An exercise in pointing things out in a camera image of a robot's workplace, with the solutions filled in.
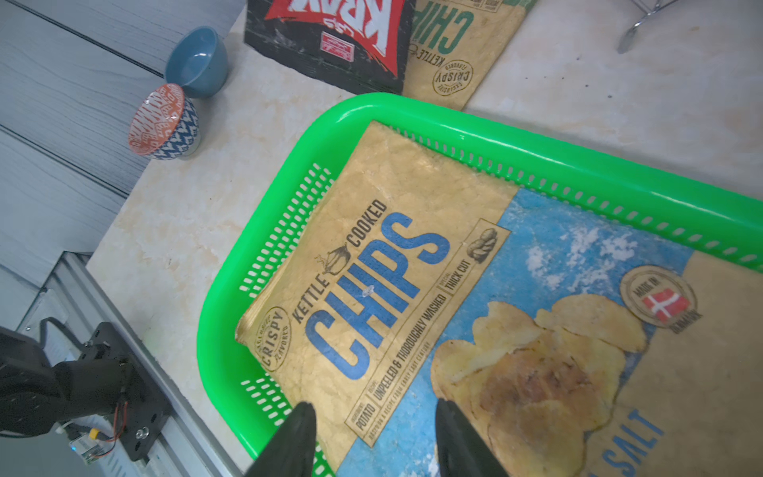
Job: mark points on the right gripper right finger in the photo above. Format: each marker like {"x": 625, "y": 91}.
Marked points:
{"x": 461, "y": 451}

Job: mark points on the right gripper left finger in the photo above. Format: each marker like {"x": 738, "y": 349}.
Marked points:
{"x": 291, "y": 451}

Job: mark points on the tan blue chips bag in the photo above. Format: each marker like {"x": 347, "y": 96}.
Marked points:
{"x": 573, "y": 345}

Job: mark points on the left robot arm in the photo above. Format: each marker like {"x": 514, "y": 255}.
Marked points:
{"x": 35, "y": 394}

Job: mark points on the green plastic basket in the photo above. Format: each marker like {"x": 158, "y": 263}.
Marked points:
{"x": 707, "y": 218}

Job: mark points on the tan green chips bag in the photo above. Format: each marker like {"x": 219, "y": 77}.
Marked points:
{"x": 454, "y": 44}

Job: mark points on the blue bowl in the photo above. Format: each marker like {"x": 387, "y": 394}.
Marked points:
{"x": 198, "y": 63}

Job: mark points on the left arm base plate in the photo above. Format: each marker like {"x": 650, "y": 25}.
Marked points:
{"x": 133, "y": 394}

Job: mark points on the wire plate rack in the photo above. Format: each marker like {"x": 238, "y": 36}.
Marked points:
{"x": 648, "y": 11}

